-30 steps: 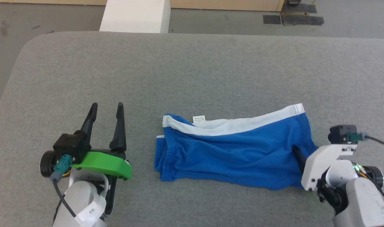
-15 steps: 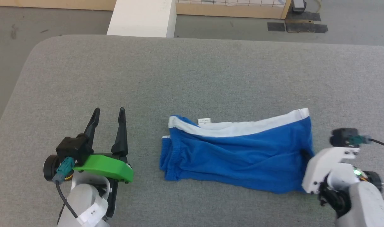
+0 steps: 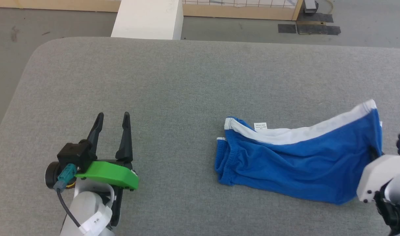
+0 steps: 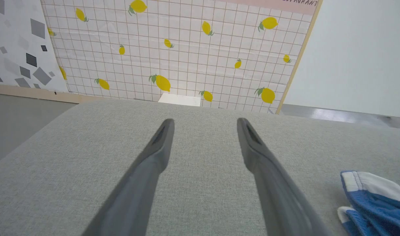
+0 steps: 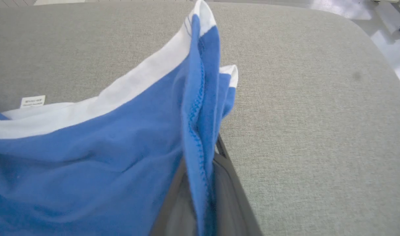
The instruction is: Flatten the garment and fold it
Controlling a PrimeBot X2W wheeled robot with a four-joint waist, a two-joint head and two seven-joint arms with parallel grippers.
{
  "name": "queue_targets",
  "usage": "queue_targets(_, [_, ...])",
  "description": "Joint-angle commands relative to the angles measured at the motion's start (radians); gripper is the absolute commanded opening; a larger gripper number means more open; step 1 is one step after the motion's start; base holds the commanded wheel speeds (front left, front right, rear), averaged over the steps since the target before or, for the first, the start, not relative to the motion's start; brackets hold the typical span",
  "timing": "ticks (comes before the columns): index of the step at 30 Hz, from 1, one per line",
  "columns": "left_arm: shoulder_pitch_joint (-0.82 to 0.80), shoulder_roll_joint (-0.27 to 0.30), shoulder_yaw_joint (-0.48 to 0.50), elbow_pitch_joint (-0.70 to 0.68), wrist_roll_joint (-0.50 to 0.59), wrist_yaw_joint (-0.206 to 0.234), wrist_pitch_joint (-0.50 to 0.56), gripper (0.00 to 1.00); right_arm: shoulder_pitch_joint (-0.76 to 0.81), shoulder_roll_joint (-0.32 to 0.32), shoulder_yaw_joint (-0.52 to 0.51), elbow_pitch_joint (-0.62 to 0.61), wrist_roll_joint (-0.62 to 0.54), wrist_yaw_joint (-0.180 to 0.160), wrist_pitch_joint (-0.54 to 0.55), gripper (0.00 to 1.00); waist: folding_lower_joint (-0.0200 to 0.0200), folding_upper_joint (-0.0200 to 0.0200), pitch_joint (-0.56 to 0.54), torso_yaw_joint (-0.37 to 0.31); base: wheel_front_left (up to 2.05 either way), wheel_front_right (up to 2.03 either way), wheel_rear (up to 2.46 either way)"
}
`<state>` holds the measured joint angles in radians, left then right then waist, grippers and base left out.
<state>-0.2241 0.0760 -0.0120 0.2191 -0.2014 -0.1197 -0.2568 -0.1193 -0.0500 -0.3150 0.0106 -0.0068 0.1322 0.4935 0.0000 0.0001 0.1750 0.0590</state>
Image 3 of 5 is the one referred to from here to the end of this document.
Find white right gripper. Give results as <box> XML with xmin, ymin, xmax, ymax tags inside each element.
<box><xmin>356</xmin><ymin>146</ymin><xmax>400</xmax><ymax>203</ymax></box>

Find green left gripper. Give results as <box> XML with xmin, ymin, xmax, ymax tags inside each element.
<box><xmin>75</xmin><ymin>111</ymin><xmax>140</xmax><ymax>192</ymax></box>

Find blue shorts with white trim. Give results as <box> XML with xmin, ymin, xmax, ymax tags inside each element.
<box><xmin>214</xmin><ymin>99</ymin><xmax>384</xmax><ymax>206</ymax></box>

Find grey fabric sofa cushion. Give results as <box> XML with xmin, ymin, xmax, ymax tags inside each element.
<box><xmin>0</xmin><ymin>36</ymin><xmax>400</xmax><ymax>236</ymax></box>

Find white rectangular box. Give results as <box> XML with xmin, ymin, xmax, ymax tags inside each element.
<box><xmin>111</xmin><ymin>0</ymin><xmax>184</xmax><ymax>40</ymax></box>

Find small black floor tape patch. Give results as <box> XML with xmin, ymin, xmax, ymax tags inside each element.
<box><xmin>278</xmin><ymin>24</ymin><xmax>297</xmax><ymax>34</ymax></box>

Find grey metal screen foot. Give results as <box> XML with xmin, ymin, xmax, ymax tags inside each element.
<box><xmin>303</xmin><ymin>0</ymin><xmax>319</xmax><ymax>14</ymax></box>

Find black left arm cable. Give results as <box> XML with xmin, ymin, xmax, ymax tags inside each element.
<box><xmin>53</xmin><ymin>164</ymin><xmax>83</xmax><ymax>229</ymax></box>

